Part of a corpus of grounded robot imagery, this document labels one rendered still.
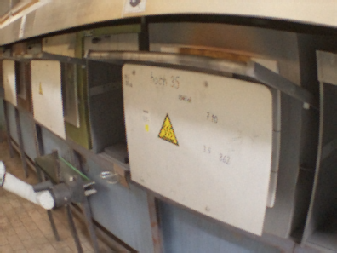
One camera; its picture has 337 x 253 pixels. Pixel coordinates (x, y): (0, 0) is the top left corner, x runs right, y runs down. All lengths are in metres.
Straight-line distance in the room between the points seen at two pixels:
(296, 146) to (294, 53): 0.25
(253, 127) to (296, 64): 0.21
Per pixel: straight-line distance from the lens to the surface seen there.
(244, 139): 0.96
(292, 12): 0.58
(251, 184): 0.98
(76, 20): 1.21
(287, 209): 1.10
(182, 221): 1.61
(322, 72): 0.89
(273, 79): 0.80
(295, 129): 1.00
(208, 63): 0.84
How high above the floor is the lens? 1.50
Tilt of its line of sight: 17 degrees down
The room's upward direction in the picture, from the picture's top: 4 degrees counter-clockwise
